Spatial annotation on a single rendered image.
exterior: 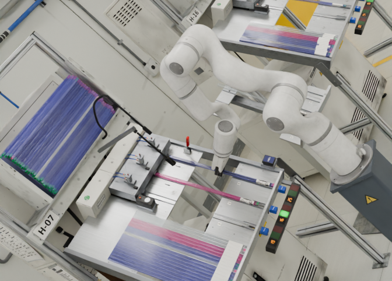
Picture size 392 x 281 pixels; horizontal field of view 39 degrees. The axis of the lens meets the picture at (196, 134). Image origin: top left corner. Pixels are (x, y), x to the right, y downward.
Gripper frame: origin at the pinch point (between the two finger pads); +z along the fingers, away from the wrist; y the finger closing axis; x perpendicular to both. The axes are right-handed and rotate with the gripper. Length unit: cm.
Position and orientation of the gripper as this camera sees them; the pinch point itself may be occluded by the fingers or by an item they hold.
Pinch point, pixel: (220, 171)
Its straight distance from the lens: 244.7
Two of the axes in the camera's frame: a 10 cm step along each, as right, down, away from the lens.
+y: -4.1, 7.1, -5.7
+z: -0.3, 6.2, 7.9
